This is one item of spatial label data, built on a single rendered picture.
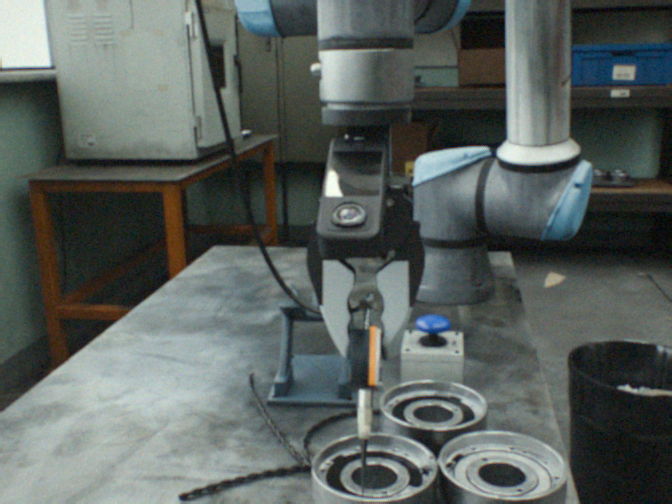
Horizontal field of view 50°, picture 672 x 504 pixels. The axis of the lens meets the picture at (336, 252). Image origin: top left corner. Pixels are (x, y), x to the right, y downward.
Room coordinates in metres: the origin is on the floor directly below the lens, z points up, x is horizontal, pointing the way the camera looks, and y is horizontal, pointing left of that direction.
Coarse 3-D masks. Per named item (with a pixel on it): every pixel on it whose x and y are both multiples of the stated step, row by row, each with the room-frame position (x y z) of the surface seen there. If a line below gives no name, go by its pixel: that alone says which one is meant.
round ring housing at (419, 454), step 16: (336, 448) 0.57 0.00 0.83; (352, 448) 0.58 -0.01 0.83; (368, 448) 0.58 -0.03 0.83; (384, 448) 0.58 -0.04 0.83; (400, 448) 0.58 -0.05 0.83; (416, 448) 0.57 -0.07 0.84; (320, 464) 0.56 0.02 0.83; (352, 464) 0.56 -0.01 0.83; (368, 464) 0.56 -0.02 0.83; (384, 464) 0.56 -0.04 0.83; (432, 464) 0.54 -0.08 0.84; (320, 480) 0.51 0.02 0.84; (352, 480) 0.55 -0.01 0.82; (368, 480) 0.56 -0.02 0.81; (384, 480) 0.56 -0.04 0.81; (400, 480) 0.53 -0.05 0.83; (432, 480) 0.51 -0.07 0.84; (320, 496) 0.51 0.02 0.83; (336, 496) 0.50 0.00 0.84; (352, 496) 0.49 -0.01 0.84; (400, 496) 0.49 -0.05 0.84; (416, 496) 0.50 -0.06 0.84; (432, 496) 0.51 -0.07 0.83
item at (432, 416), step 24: (408, 384) 0.69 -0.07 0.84; (432, 384) 0.69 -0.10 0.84; (456, 384) 0.69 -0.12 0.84; (384, 408) 0.64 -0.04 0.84; (408, 408) 0.66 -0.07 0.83; (432, 408) 0.67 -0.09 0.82; (456, 408) 0.66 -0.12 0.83; (480, 408) 0.65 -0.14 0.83; (384, 432) 0.63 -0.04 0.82; (408, 432) 0.60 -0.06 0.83; (432, 432) 0.59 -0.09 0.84; (456, 432) 0.60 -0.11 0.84
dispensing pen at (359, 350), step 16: (368, 304) 0.58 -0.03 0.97; (368, 320) 0.58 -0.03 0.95; (352, 336) 0.56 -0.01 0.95; (368, 336) 0.56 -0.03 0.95; (352, 352) 0.55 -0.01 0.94; (368, 352) 0.55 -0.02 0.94; (352, 368) 0.54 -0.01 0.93; (368, 368) 0.54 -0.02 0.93; (352, 384) 0.54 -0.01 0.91; (368, 384) 0.53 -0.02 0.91; (368, 400) 0.54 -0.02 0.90; (368, 416) 0.53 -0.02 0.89; (368, 432) 0.53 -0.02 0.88
